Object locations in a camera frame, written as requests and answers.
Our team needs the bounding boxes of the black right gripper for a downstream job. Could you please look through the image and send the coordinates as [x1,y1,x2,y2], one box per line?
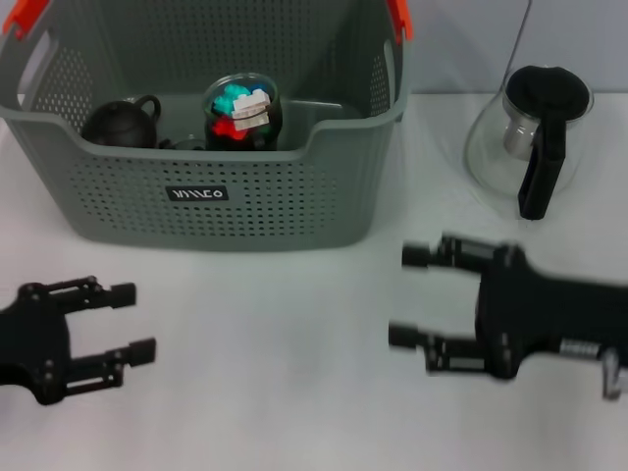
[388,233,628,380]

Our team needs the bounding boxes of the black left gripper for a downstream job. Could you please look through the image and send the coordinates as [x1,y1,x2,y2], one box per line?
[0,276,157,406]

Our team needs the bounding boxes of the white toy brick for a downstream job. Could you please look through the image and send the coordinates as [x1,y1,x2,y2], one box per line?
[233,111,272,132]
[232,90,273,118]

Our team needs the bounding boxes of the thin grey cable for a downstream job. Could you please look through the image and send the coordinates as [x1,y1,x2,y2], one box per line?
[503,0,536,87]

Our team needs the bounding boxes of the bright red sloped brick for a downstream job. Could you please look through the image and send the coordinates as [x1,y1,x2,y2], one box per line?
[212,117,246,141]

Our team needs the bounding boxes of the teal square plate brick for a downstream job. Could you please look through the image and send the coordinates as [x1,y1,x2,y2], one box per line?
[211,83,249,117]

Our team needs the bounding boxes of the glass pitcher black lid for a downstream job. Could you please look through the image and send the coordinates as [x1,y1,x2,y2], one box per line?
[464,64,596,222]

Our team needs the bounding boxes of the grey perforated storage bin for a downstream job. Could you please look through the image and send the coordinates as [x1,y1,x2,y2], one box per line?
[0,0,413,254]

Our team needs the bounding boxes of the glass teacup black holder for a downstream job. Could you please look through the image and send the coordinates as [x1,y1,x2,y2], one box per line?
[203,72,285,152]
[157,135,206,152]

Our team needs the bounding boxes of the dark brown clay teapot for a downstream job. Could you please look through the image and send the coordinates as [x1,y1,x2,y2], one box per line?
[80,95,163,150]

